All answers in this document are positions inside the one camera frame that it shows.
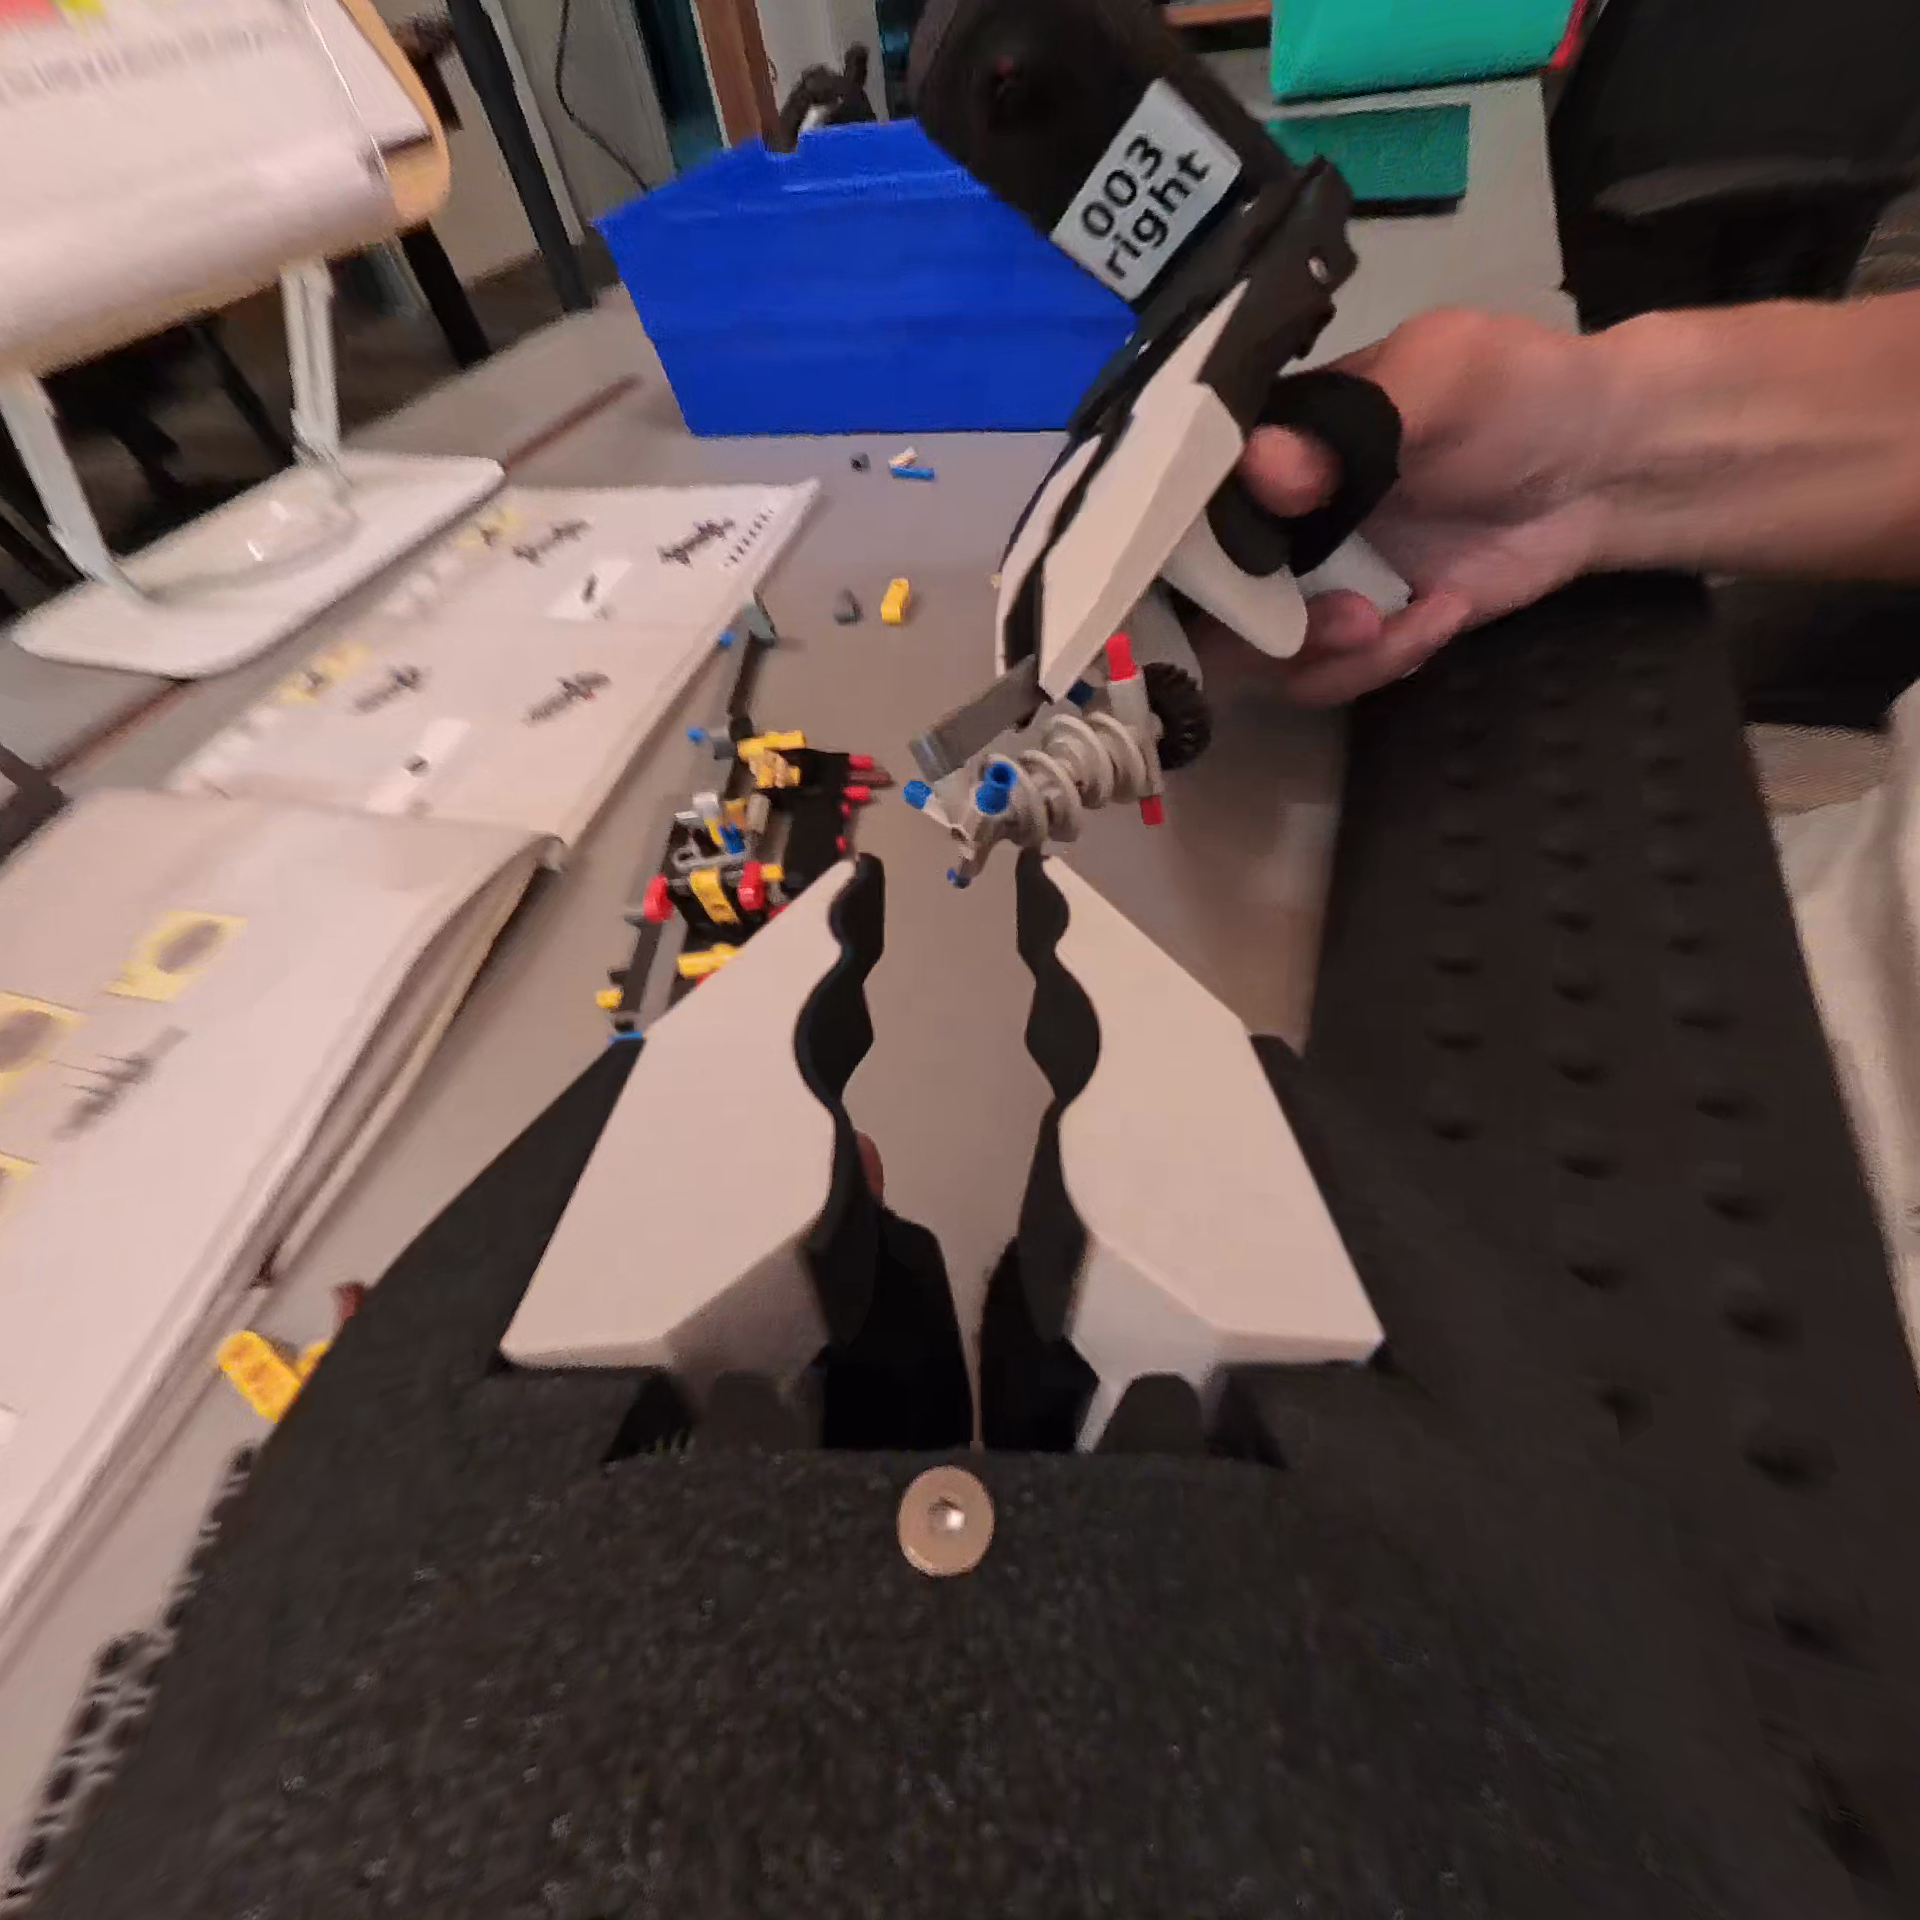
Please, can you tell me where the lego chassis assembly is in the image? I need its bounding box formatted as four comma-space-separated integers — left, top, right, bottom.
595, 592, 894, 1044

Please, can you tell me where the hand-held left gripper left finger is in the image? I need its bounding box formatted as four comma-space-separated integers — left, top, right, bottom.
498, 852, 890, 1373

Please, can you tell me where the wooden post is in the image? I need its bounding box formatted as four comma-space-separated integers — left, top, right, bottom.
693, 0, 782, 145

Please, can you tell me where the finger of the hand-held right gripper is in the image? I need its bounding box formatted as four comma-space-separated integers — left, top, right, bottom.
1031, 281, 1251, 702
991, 336, 1143, 683

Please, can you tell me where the black metal post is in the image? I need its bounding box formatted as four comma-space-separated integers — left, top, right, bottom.
451, 0, 595, 308

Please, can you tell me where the lego instruction booklet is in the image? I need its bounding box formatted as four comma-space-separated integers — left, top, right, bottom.
0, 481, 824, 1652

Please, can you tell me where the dark grey lego beam assembly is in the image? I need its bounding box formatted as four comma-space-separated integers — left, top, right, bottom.
900, 632, 1216, 893

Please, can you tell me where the person's right hand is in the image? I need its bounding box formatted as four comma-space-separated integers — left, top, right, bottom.
1236, 306, 1618, 707

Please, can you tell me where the yellow lego connector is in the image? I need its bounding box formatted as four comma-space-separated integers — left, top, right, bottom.
214, 1328, 335, 1426

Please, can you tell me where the blue plastic bin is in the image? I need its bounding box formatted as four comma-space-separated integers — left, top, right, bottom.
595, 117, 1143, 441

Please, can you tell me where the pile of black lego beams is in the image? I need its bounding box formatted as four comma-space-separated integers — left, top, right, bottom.
23, 1448, 266, 1913

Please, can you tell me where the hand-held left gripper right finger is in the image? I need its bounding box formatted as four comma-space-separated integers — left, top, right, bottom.
1013, 848, 1388, 1445

